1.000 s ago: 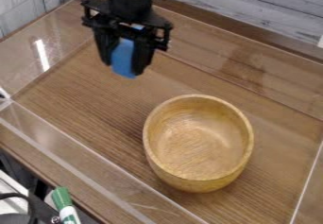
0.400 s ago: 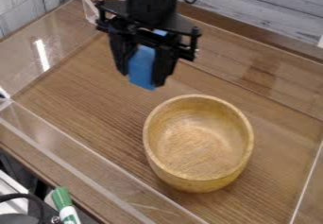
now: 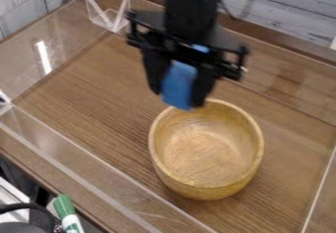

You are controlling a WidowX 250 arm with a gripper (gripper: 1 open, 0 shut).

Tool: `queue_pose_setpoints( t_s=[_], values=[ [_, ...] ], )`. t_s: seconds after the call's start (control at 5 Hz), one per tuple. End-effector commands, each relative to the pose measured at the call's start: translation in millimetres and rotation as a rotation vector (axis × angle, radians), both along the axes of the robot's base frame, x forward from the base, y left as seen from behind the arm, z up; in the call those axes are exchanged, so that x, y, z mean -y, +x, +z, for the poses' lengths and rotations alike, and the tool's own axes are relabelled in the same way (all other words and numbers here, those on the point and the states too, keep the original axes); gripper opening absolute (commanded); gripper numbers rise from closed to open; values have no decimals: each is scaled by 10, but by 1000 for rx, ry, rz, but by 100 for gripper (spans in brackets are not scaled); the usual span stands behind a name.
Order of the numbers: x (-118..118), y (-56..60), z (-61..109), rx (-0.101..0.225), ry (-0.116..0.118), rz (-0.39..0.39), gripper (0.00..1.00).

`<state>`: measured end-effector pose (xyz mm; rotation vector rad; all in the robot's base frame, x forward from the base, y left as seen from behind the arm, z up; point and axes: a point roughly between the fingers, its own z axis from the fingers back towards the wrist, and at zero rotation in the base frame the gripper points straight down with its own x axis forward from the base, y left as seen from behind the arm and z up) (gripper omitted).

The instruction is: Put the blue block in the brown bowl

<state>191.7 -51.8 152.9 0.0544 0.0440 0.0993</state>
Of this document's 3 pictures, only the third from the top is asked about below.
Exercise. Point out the green capped marker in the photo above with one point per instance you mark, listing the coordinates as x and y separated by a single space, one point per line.
65 212

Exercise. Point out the brown wooden bowl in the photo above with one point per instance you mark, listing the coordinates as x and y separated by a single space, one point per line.
206 150

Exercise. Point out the blue rectangular block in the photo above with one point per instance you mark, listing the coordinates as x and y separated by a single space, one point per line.
177 85

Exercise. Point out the clear acrylic tray wall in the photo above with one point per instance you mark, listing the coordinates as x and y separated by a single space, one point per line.
121 205

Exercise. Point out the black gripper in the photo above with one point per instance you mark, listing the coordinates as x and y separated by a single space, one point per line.
184 33

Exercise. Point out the clear acrylic corner bracket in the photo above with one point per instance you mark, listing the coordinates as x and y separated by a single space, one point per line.
108 19

